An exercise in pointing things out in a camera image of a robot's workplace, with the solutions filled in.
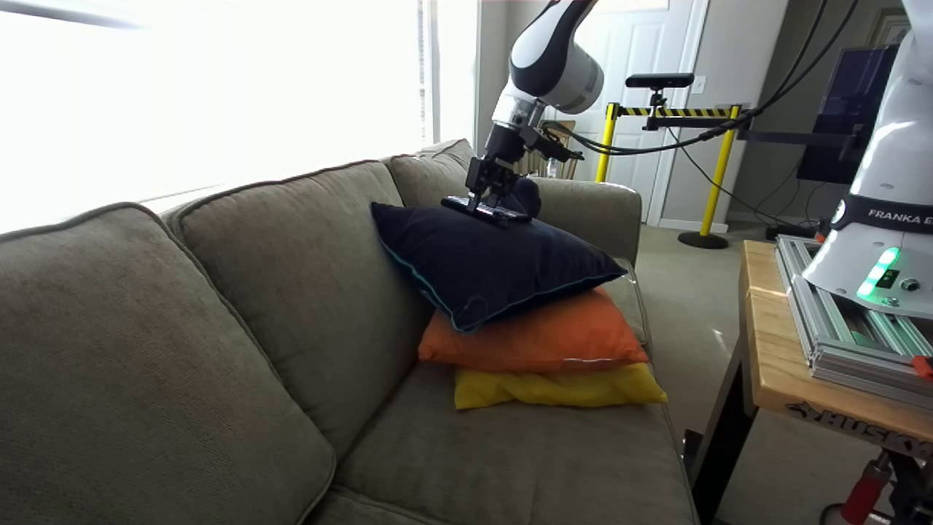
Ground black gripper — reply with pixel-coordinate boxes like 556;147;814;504
466;125;543;223

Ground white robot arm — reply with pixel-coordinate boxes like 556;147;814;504
447;0;605;223

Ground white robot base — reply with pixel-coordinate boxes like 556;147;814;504
803;0;933;319

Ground navy blue square pillow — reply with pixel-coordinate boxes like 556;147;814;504
371;204;625;332

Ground yellow black barrier stand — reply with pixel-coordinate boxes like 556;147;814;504
594;103;740;251

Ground orange pillow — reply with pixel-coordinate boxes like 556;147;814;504
418;290;648;375

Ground white door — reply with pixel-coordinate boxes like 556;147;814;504
572;0;709;224

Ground yellow pillow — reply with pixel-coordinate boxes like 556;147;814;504
456;364;667;411

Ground grey fabric sofa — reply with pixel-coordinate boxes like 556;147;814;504
0;140;696;525

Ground wooden table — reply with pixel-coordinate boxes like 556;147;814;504
682;236;933;525

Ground aluminium mounting rails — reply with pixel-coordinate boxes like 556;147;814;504
777;236;933;411

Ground black camera on stand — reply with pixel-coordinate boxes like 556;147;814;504
625;73;695;108

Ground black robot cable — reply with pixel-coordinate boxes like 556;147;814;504
543;0;863;162

